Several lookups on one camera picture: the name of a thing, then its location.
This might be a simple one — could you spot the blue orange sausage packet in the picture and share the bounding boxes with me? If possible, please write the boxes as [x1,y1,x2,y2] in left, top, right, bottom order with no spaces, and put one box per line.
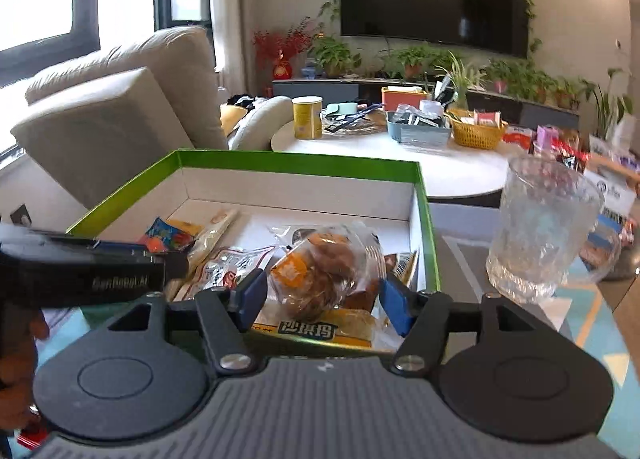
[138,218,203,253]

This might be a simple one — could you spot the long cream snack stick packet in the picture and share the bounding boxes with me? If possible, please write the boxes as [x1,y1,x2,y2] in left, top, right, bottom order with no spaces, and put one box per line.
[166,209,238,301]

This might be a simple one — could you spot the white cartoon snack pouch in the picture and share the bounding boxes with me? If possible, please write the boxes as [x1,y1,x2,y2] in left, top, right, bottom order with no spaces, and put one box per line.
[172,245,276,302]

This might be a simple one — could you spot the yellow sachima cake packet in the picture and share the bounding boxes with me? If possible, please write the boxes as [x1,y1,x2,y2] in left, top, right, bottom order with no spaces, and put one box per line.
[252,303,380,349]

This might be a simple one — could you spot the clear nut packet pink label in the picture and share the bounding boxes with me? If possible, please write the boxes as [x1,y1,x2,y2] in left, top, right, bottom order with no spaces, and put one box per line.
[268,222,386,321]

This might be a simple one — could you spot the small red yellow candy packet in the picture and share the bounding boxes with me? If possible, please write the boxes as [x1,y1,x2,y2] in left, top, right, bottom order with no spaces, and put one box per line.
[15,419,49,450]

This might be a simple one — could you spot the yellow broad bean packet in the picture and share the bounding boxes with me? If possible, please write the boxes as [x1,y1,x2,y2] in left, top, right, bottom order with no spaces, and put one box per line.
[384,251,419,291]

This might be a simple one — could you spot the person's left hand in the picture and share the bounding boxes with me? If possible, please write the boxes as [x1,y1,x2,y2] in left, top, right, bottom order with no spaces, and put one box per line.
[1,311,50,431]

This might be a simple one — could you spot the green cardboard box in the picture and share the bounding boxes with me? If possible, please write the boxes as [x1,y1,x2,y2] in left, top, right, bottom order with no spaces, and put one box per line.
[65,148,442,350]

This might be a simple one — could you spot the beige sofa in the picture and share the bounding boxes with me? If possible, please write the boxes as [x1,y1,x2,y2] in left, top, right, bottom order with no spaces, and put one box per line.
[11,26,293,209]

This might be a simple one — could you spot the clear glass mug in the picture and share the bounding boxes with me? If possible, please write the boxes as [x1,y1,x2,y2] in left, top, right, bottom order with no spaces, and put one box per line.
[486,156,622,304]

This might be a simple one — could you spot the white round coffee table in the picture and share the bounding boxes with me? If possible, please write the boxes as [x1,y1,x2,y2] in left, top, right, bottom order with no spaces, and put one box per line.
[270,122,524,200]

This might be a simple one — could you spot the teal patterned table mat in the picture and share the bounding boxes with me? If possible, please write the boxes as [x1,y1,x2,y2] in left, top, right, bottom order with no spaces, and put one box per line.
[0,203,640,459]

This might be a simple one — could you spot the yellow tin can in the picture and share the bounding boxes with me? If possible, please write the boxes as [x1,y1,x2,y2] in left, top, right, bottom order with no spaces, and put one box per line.
[292,96,323,140]

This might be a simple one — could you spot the blue plastic tray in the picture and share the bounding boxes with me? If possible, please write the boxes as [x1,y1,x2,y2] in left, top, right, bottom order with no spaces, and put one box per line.
[386,104,451,149]

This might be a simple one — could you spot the yellow woven basket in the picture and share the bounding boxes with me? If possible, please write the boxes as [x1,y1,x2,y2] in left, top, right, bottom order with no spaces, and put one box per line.
[445,108,509,150]

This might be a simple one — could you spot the red flower arrangement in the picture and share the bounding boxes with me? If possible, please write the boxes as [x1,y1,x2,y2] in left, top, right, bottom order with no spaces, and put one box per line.
[252,17,316,80]

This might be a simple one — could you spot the white blue carton box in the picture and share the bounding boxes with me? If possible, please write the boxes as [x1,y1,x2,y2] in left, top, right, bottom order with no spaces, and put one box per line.
[584,164,639,245]

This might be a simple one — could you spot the dark tv cabinet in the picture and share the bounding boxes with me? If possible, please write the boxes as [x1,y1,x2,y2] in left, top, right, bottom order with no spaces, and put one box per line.
[271,76,582,133]

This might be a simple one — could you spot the orange box on cabinet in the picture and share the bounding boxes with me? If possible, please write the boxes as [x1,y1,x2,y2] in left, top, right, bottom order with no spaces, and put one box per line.
[381,86,431,112]

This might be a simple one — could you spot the wall socket with plug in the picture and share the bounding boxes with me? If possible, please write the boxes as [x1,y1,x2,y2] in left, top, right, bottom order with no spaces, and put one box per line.
[10,205,32,227]

